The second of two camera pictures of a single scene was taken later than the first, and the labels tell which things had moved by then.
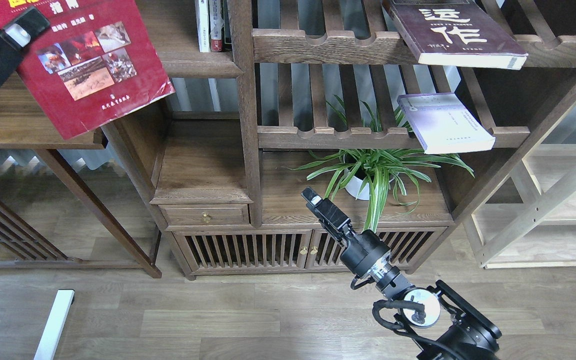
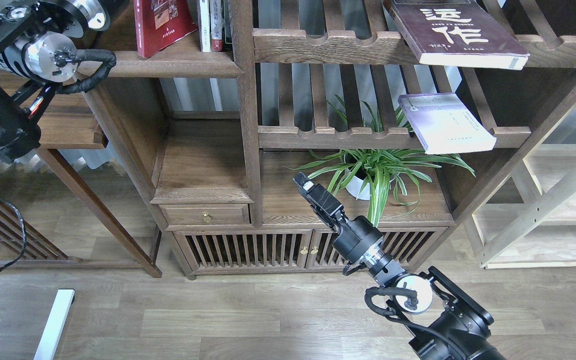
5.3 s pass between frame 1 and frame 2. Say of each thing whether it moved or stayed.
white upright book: stayed
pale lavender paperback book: stayed
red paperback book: moved
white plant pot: stayed
